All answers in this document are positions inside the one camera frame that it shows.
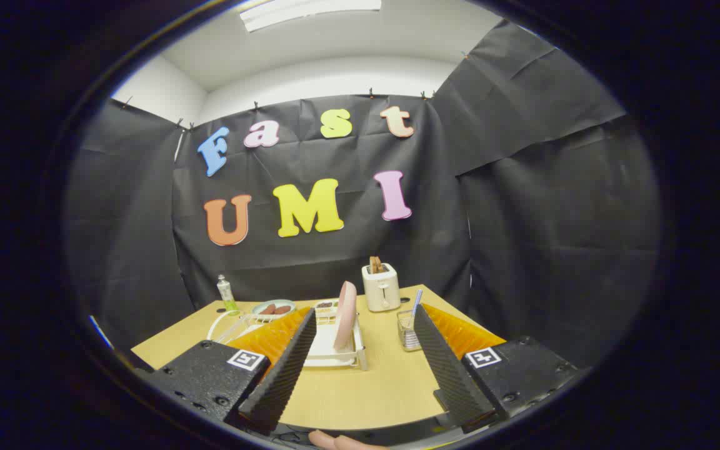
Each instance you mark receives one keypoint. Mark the cream toaster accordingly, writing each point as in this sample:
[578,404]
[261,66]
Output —
[380,289]

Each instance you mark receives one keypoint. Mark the pink plate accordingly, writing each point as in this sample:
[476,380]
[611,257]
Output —
[345,315]

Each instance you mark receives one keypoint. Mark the brown bread slice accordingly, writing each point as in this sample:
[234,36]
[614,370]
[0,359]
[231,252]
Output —
[372,265]
[380,265]

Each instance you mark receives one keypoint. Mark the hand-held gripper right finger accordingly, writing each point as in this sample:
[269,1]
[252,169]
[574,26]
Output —
[450,375]

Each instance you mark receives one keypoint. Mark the black backdrop cloth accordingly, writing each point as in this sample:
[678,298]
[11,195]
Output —
[522,219]

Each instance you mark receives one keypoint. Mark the white divided condiment tray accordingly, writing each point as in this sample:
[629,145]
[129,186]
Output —
[325,306]

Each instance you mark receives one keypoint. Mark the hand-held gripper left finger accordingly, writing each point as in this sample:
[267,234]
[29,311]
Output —
[285,375]

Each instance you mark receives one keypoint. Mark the pale green plate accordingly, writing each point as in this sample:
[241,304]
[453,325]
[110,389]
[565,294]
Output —
[274,304]

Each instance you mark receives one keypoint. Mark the green and white tube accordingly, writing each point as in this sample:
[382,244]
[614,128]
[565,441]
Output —
[227,297]

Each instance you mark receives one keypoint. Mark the ceiling light panel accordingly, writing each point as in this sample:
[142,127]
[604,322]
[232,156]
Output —
[310,11]

